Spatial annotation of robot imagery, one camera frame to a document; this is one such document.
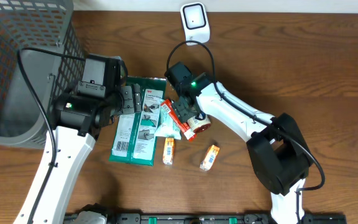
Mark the green sponge pack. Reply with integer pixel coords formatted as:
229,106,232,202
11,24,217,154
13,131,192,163
109,77,167,166

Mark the red white packet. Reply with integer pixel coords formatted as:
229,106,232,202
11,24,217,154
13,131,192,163
160,100,196,141

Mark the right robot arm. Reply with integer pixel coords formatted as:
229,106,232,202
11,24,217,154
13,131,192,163
165,72,316,223

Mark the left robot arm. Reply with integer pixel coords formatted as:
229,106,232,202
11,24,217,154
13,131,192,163
15,82,141,223

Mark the orange juice carton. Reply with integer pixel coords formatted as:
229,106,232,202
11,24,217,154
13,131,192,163
200,145,220,171
162,138,175,165

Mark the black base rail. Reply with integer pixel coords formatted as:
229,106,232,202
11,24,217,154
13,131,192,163
63,212,347,224

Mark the teal white snack pouch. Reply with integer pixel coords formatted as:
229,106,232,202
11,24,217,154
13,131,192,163
154,106,181,140

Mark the grey plastic mesh basket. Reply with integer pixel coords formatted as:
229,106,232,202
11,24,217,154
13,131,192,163
0,0,85,149

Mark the white barcode scanner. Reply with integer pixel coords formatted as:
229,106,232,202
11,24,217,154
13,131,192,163
180,2,211,45

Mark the green lid jar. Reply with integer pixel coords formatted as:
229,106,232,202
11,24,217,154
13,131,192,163
187,113,211,133

